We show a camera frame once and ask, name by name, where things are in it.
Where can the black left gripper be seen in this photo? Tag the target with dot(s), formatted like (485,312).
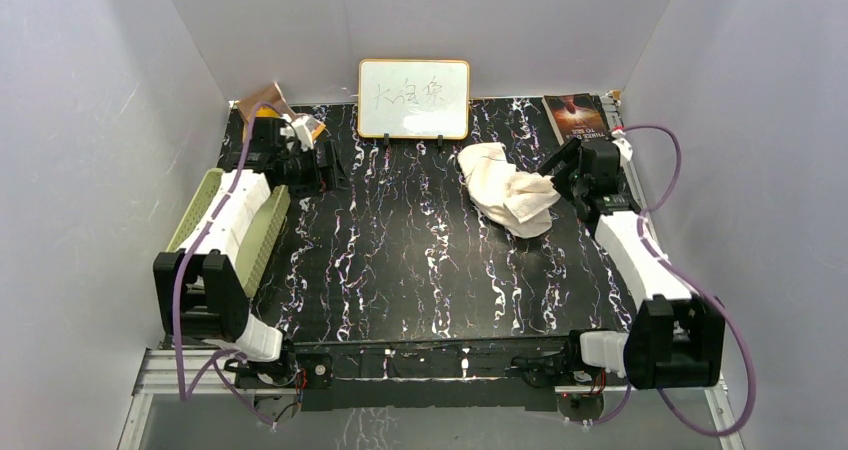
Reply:
(336,178)

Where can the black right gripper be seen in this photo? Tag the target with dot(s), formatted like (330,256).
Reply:
(568,154)

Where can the white towel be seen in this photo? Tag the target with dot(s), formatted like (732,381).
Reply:
(517,200)

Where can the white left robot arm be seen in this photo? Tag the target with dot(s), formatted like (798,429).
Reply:
(213,265)

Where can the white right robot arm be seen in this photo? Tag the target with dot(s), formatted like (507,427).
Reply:
(676,337)

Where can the dark paperback book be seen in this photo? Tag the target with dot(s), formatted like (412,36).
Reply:
(576,116)

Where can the brown and yellow cloth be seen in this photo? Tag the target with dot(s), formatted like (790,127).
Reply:
(273,95)

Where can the small framed whiteboard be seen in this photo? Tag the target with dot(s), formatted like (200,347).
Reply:
(413,99)

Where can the green perforated plastic basket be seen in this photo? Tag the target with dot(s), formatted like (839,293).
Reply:
(246,216)

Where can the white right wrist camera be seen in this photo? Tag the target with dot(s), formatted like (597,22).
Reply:
(618,138)

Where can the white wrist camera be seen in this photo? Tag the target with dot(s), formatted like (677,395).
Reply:
(302,129)
(618,138)

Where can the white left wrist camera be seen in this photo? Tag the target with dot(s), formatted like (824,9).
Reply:
(302,129)

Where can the aluminium base frame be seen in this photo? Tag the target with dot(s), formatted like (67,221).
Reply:
(398,413)

